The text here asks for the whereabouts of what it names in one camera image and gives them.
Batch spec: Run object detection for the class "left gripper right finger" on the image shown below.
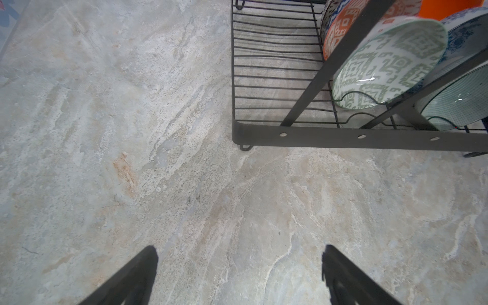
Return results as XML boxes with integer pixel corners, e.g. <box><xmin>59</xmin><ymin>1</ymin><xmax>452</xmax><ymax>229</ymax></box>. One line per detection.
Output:
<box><xmin>322</xmin><ymin>245</ymin><xmax>400</xmax><ymax>305</ymax></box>

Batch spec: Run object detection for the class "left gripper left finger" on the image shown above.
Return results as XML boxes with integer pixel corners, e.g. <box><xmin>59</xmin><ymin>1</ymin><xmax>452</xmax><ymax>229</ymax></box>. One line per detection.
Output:
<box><xmin>81</xmin><ymin>245</ymin><xmax>158</xmax><ymax>304</ymax></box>

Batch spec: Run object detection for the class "pale green celadon bowl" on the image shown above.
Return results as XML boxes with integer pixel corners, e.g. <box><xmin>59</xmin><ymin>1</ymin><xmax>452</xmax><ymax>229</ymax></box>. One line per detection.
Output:
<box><xmin>415</xmin><ymin>63</ymin><xmax>487</xmax><ymax>131</ymax></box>

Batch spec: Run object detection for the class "green patterned ceramic bowl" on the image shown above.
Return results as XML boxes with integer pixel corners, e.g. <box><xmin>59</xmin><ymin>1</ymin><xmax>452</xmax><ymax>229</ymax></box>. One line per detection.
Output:
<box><xmin>332</xmin><ymin>15</ymin><xmax>448</xmax><ymax>110</ymax></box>

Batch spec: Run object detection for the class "red patterned ceramic bowl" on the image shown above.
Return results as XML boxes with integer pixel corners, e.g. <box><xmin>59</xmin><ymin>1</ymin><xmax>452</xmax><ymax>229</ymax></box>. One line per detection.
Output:
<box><xmin>322</xmin><ymin>0</ymin><xmax>422</xmax><ymax>60</ymax></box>

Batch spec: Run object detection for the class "white lattice pattern bowl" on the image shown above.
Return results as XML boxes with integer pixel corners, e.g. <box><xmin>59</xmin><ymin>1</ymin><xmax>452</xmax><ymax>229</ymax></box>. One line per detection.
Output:
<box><xmin>320</xmin><ymin>0</ymin><xmax>342</xmax><ymax>44</ymax></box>

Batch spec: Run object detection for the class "blue floral ceramic bowl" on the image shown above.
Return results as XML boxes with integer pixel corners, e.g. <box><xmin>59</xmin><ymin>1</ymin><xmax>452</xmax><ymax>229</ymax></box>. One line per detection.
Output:
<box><xmin>423</xmin><ymin>6</ymin><xmax>487</xmax><ymax>85</ymax></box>

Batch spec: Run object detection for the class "orange plastic bowl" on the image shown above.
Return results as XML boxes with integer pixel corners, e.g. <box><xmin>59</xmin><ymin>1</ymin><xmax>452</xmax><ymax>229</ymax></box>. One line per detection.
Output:
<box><xmin>418</xmin><ymin>0</ymin><xmax>484</xmax><ymax>21</ymax></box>

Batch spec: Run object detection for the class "black wire dish rack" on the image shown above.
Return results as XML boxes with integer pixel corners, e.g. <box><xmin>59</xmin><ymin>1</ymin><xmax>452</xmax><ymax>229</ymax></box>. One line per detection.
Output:
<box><xmin>231</xmin><ymin>1</ymin><xmax>487</xmax><ymax>158</ymax></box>

